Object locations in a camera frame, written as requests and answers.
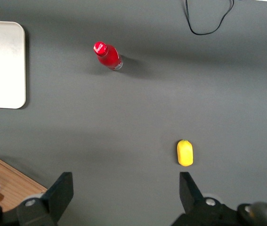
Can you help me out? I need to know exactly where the red cola bottle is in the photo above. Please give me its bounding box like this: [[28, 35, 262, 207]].
[[92, 41, 124, 72]]

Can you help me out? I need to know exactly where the yellow lemon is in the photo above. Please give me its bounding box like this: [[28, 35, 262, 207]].
[[176, 139, 194, 167]]

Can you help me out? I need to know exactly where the wooden two-drawer cabinet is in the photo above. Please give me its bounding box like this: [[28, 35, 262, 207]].
[[0, 148, 49, 212]]

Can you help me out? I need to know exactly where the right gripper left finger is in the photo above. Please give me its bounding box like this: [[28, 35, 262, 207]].
[[40, 171, 74, 223]]

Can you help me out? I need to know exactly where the thin black looped table cable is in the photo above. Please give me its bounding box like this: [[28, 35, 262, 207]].
[[185, 0, 235, 36]]

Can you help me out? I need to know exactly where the beige plastic tray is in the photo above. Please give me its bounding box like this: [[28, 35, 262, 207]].
[[0, 20, 27, 109]]

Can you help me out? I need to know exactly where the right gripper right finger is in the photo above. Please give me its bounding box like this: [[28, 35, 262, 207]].
[[179, 171, 205, 215]]

